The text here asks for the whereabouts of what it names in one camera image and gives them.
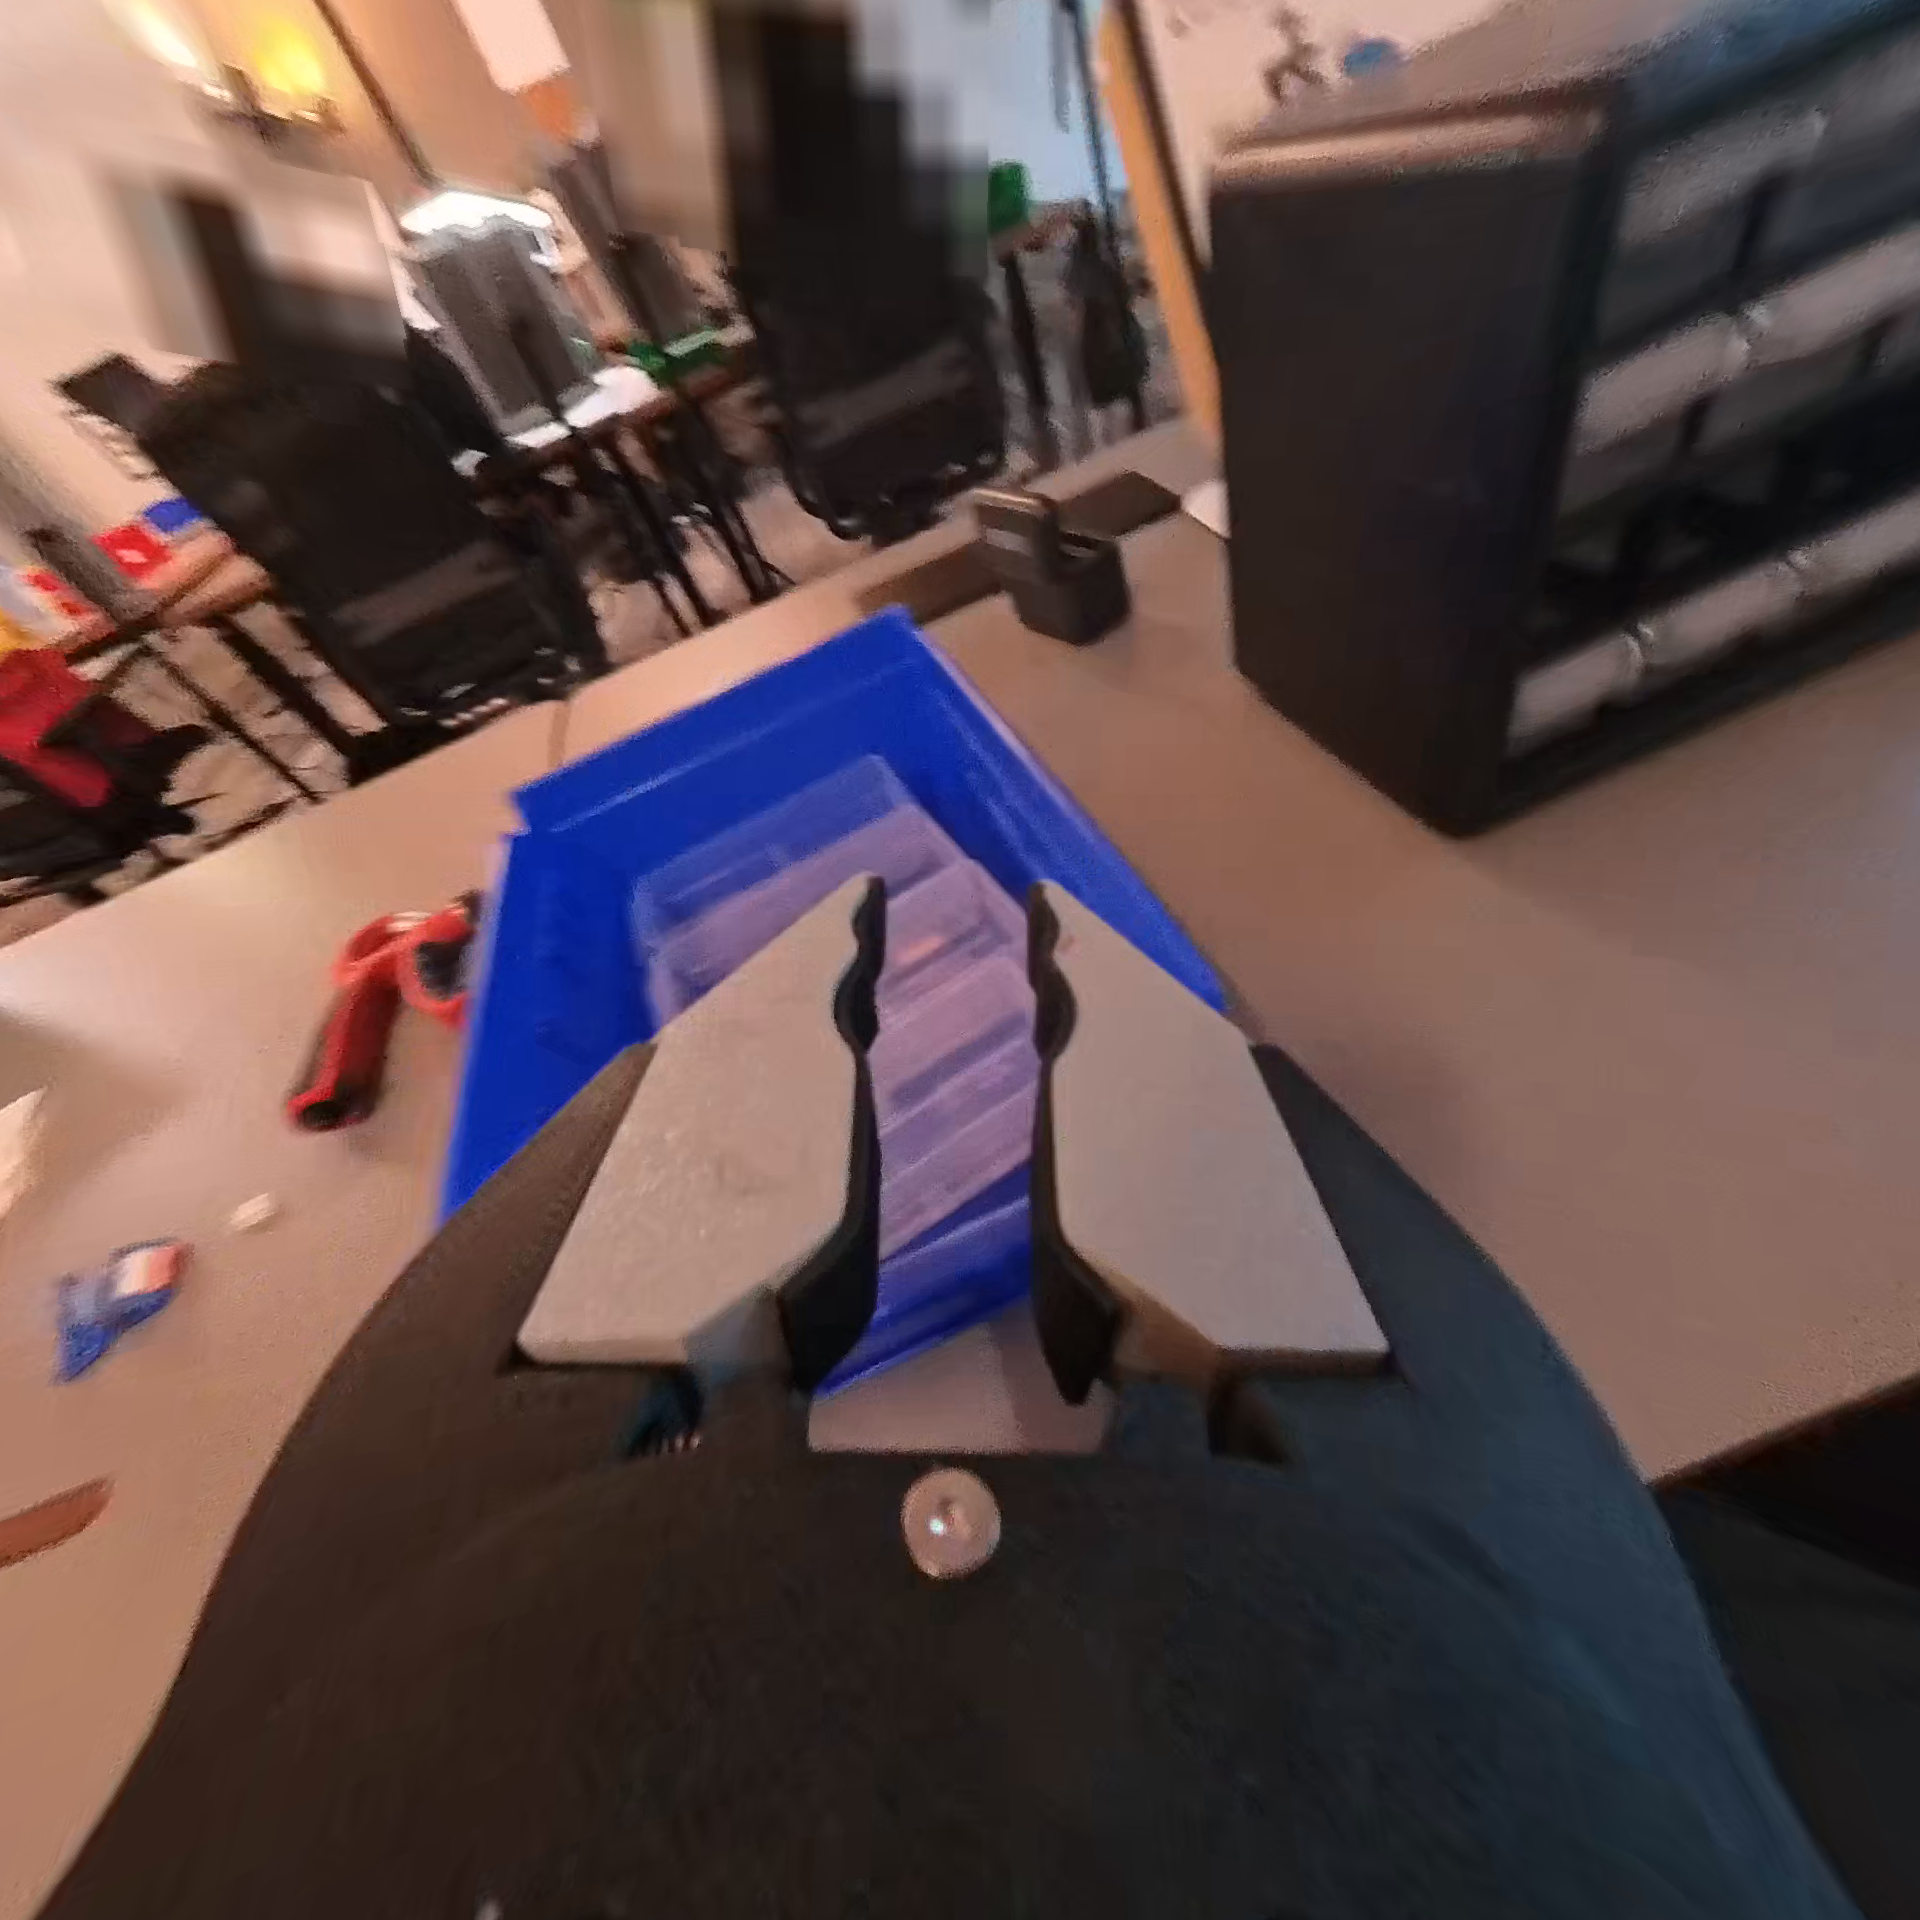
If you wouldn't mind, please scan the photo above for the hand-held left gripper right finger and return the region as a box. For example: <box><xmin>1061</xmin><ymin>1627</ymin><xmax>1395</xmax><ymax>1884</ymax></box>
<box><xmin>1029</xmin><ymin>880</ymin><xmax>1390</xmax><ymax>1402</ymax></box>

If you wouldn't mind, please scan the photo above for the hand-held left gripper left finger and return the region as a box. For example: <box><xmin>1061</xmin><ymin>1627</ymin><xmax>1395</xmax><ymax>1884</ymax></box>
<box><xmin>516</xmin><ymin>879</ymin><xmax>891</xmax><ymax>1384</ymax></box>

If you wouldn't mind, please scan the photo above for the blue plastic bin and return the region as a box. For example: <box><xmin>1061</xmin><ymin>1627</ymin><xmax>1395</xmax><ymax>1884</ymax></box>
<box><xmin>437</xmin><ymin>605</ymin><xmax>1230</xmax><ymax>1396</ymax></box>

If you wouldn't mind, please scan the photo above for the black drawer cabinet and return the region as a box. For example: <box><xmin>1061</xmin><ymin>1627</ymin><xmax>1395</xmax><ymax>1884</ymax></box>
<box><xmin>1207</xmin><ymin>30</ymin><xmax>1920</xmax><ymax>839</ymax></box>

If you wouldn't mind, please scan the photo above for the red black tool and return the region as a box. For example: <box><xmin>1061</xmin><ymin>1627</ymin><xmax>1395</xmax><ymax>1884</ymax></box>
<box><xmin>286</xmin><ymin>890</ymin><xmax>485</xmax><ymax>1132</ymax></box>

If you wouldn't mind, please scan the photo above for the blue packet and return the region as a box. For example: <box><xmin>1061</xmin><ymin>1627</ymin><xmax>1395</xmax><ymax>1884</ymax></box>
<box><xmin>54</xmin><ymin>1239</ymin><xmax>193</xmax><ymax>1380</ymax></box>

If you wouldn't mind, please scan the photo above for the small black box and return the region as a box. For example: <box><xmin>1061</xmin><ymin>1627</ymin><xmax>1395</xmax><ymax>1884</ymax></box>
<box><xmin>976</xmin><ymin>488</ymin><xmax>1130</xmax><ymax>648</ymax></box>

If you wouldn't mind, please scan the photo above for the red cloth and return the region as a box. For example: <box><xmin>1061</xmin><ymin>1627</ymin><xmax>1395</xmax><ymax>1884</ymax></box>
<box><xmin>0</xmin><ymin>648</ymin><xmax>210</xmax><ymax>901</ymax></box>

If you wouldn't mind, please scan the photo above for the grey monitor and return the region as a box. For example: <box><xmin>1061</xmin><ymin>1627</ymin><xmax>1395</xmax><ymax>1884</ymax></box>
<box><xmin>398</xmin><ymin>195</ymin><xmax>601</xmax><ymax>439</ymax></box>

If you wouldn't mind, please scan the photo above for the plywood backing board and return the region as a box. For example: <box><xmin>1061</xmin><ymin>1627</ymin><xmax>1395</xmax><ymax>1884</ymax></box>
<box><xmin>1101</xmin><ymin>0</ymin><xmax>1225</xmax><ymax>439</ymax></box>

